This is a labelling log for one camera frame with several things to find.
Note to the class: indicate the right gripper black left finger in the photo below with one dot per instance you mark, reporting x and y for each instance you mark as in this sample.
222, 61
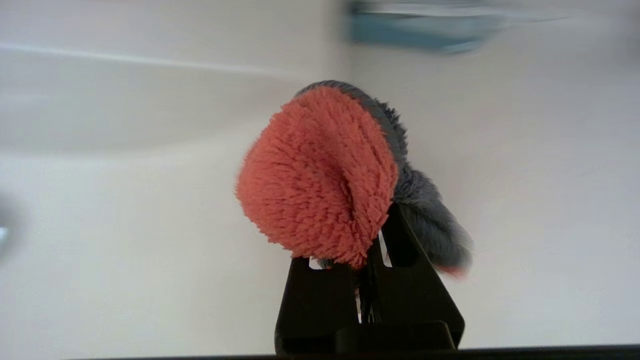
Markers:
312, 310

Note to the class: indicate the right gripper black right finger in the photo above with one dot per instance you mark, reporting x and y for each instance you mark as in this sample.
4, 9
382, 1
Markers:
407, 295

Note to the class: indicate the beige sink basin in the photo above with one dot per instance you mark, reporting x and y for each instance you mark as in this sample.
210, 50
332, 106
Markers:
125, 175

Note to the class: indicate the blue soap tray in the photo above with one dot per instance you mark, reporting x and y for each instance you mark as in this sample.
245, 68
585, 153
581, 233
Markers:
415, 27

